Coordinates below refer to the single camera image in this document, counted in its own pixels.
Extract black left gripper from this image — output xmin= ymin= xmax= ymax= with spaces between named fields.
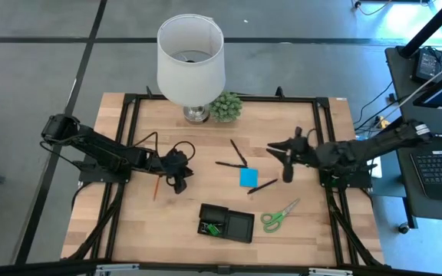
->
xmin=161 ymin=150 xmax=195 ymax=196

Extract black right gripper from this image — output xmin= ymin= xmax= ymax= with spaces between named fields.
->
xmin=266 ymin=126 xmax=320 ymax=184

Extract yellow pencil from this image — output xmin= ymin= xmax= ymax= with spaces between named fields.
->
xmin=152 ymin=175 xmax=162 ymax=202

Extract black pen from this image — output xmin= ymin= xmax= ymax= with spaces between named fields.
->
xmin=215 ymin=160 xmax=246 ymax=169
xmin=229 ymin=139 xmax=249 ymax=169
xmin=247 ymin=178 xmax=279 ymax=195

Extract blue sticky note pad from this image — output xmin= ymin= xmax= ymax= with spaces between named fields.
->
xmin=239 ymin=167 xmax=259 ymax=189

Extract green-handled scissors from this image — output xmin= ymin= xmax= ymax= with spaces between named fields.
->
xmin=260 ymin=198 xmax=302 ymax=234

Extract black mesh desk organizer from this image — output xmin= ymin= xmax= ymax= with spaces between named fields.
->
xmin=196 ymin=202 xmax=256 ymax=245

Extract potted green succulent plant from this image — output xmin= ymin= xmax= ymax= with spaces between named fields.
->
xmin=208 ymin=90 xmax=244 ymax=124

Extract white-shade silver table lamp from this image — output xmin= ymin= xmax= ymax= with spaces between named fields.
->
xmin=156 ymin=13 xmax=227 ymax=125

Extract white paper sheet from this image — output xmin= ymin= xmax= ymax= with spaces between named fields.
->
xmin=369 ymin=156 xmax=383 ymax=179

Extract black side desk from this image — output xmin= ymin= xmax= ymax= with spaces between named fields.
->
xmin=384 ymin=45 xmax=442 ymax=231

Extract black keyboard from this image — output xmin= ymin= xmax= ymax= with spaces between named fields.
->
xmin=411 ymin=149 xmax=442 ymax=203

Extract black power adapter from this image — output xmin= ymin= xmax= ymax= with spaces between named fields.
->
xmin=412 ymin=48 xmax=441 ymax=84

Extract black crossbeam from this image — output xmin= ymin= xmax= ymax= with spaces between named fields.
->
xmin=0 ymin=259 xmax=442 ymax=276

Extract black diagonal pole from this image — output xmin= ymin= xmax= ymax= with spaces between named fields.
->
xmin=398 ymin=0 xmax=442 ymax=59

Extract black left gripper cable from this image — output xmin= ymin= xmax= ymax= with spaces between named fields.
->
xmin=171 ymin=140 xmax=196 ymax=163

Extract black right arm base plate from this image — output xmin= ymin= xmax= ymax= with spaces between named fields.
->
xmin=318 ymin=168 xmax=374 ymax=189

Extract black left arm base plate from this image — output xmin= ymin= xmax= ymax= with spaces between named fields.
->
xmin=78 ymin=153 xmax=133 ymax=184

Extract silver bracket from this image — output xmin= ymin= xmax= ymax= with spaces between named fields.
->
xmin=94 ymin=263 xmax=141 ymax=275
xmin=307 ymin=268 xmax=355 ymax=276

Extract white cable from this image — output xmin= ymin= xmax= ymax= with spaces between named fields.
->
xmin=374 ymin=53 xmax=442 ymax=122

